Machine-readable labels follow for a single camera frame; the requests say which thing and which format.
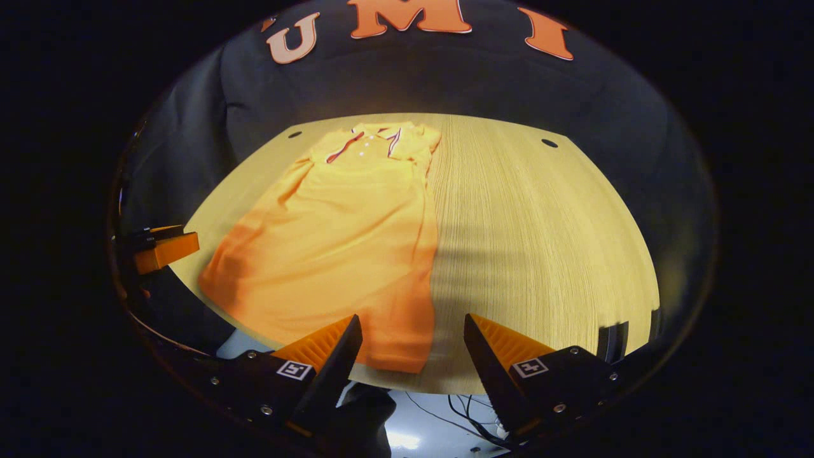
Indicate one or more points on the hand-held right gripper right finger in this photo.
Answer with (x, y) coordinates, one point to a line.
(489, 372)

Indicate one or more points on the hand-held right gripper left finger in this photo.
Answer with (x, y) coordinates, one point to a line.
(331, 375)

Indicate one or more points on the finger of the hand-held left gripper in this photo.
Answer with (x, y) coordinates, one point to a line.
(156, 235)
(166, 251)

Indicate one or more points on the orange T-shirt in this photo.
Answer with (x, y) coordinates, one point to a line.
(343, 242)

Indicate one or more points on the person's dark clothing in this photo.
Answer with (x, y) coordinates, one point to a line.
(364, 423)

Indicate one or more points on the black object at table edge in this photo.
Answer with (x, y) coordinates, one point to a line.
(613, 342)

